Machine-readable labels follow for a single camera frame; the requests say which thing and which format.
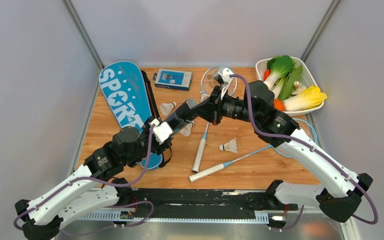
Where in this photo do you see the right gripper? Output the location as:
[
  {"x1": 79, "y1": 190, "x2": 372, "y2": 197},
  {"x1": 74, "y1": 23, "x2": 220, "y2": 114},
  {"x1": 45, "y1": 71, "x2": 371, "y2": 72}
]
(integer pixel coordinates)
[{"x1": 191, "y1": 84, "x2": 261, "y2": 125}]

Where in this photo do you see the white shuttlecock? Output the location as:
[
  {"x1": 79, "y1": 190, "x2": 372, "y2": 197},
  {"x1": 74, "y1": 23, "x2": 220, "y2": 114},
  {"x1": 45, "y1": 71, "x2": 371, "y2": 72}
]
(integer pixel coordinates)
[
  {"x1": 219, "y1": 138, "x2": 238, "y2": 154},
  {"x1": 200, "y1": 91, "x2": 210, "y2": 103},
  {"x1": 159, "y1": 102, "x2": 177, "y2": 116},
  {"x1": 179, "y1": 121, "x2": 195, "y2": 137}
]

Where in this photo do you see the black shuttlecock tube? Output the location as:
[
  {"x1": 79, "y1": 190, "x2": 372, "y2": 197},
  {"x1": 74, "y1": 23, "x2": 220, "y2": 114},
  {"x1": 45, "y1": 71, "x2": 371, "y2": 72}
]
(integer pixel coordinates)
[{"x1": 164, "y1": 98, "x2": 198, "y2": 134}]

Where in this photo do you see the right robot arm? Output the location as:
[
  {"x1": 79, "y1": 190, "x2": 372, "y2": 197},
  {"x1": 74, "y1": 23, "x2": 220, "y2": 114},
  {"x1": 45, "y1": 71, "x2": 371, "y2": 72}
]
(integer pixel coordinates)
[{"x1": 191, "y1": 81, "x2": 373, "y2": 223}]

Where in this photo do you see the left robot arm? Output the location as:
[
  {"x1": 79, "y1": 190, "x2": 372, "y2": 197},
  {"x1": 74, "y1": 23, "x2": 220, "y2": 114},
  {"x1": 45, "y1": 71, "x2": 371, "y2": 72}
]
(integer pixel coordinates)
[{"x1": 13, "y1": 114, "x2": 189, "y2": 240}]

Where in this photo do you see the blue racket upper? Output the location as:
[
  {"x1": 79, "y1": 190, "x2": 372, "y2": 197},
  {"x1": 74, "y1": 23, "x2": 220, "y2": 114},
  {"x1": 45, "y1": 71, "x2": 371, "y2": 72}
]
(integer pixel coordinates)
[{"x1": 191, "y1": 65, "x2": 237, "y2": 173}]

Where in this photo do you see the blue racket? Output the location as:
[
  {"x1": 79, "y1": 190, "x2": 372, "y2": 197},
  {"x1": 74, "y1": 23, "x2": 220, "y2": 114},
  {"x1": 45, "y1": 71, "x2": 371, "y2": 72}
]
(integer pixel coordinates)
[
  {"x1": 189, "y1": 118, "x2": 318, "y2": 183},
  {"x1": 191, "y1": 65, "x2": 237, "y2": 173}
]

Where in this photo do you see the blue product box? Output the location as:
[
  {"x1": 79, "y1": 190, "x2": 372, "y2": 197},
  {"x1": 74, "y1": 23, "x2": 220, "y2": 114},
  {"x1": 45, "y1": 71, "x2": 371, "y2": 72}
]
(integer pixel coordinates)
[{"x1": 153, "y1": 68, "x2": 193, "y2": 91}]

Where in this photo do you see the blue racket bag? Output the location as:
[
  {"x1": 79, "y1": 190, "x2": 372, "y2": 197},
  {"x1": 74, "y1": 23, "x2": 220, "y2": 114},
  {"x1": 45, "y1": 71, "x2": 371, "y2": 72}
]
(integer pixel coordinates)
[{"x1": 85, "y1": 61, "x2": 171, "y2": 174}]

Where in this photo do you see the orange carrot back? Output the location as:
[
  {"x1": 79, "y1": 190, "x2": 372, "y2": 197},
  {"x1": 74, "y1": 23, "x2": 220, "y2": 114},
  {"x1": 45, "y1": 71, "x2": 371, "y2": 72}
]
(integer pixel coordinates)
[{"x1": 263, "y1": 69, "x2": 271, "y2": 81}]

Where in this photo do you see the orange carrot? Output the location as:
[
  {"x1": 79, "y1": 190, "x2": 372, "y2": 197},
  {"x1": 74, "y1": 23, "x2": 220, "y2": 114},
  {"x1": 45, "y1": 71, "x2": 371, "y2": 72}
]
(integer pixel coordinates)
[
  {"x1": 263, "y1": 69, "x2": 271, "y2": 81},
  {"x1": 273, "y1": 98, "x2": 286, "y2": 112}
]

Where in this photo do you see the orange carrot front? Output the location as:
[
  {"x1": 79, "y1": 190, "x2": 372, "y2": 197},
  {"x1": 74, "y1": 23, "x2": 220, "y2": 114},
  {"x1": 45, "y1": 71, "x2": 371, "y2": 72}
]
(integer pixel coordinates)
[{"x1": 273, "y1": 98, "x2": 286, "y2": 112}]

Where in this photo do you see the green bok choy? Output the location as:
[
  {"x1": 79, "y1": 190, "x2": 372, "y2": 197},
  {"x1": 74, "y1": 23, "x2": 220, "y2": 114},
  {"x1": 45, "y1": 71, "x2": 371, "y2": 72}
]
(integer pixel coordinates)
[{"x1": 263, "y1": 55, "x2": 294, "y2": 90}]

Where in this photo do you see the white mushroom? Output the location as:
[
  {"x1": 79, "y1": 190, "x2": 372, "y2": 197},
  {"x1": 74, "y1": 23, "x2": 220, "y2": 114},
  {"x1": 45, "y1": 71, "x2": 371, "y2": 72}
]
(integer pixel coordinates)
[{"x1": 291, "y1": 81, "x2": 307, "y2": 96}]

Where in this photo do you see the blue racket lower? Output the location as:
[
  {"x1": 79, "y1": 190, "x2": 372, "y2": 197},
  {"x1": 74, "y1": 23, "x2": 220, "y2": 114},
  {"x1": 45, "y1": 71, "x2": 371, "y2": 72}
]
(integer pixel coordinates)
[{"x1": 189, "y1": 118, "x2": 318, "y2": 183}]

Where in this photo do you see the white plastic basin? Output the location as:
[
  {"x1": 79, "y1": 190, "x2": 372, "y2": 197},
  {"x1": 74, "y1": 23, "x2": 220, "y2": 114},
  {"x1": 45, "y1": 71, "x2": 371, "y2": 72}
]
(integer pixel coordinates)
[{"x1": 255, "y1": 56, "x2": 325, "y2": 117}]

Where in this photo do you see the yellow cabbage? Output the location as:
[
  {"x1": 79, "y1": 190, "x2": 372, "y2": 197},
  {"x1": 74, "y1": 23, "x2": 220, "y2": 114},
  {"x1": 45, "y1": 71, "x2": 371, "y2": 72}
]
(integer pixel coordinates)
[{"x1": 282, "y1": 85, "x2": 328, "y2": 112}]

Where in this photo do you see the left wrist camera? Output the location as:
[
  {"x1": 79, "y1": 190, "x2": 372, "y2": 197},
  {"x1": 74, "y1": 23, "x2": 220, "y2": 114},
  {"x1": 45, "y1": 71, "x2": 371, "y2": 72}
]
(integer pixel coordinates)
[{"x1": 149, "y1": 119, "x2": 174, "y2": 145}]

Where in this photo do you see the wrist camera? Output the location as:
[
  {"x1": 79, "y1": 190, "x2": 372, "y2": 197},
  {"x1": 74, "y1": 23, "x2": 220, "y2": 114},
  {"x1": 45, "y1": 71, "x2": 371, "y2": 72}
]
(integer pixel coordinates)
[
  {"x1": 212, "y1": 66, "x2": 233, "y2": 85},
  {"x1": 149, "y1": 119, "x2": 174, "y2": 145}
]

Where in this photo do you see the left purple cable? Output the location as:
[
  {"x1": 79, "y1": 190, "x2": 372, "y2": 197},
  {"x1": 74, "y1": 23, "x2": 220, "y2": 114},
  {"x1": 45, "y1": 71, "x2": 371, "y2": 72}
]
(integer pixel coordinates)
[{"x1": 13, "y1": 124, "x2": 158, "y2": 237}]

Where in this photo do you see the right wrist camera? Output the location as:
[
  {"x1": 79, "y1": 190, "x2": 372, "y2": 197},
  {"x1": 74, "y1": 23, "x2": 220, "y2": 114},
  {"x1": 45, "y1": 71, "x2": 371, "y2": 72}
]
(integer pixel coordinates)
[{"x1": 212, "y1": 66, "x2": 233, "y2": 85}]

